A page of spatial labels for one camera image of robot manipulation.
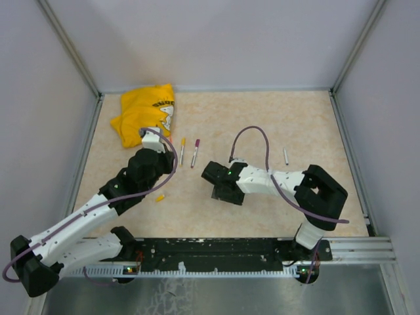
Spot white pen yellow tip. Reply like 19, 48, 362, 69
178, 142, 185, 167

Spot white pen red marks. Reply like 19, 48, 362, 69
190, 146, 198, 169

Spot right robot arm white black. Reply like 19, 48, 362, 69
201, 160, 349, 260

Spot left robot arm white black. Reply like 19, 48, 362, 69
10, 148, 177, 297

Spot white pen right side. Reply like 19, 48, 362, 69
283, 148, 289, 165

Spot yellow folded shirt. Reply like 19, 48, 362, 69
110, 84, 175, 148

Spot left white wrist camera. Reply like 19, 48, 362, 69
139, 127, 166, 154

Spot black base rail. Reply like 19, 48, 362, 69
105, 238, 314, 272

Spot aluminium frame side rail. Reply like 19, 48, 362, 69
329, 89, 378, 237

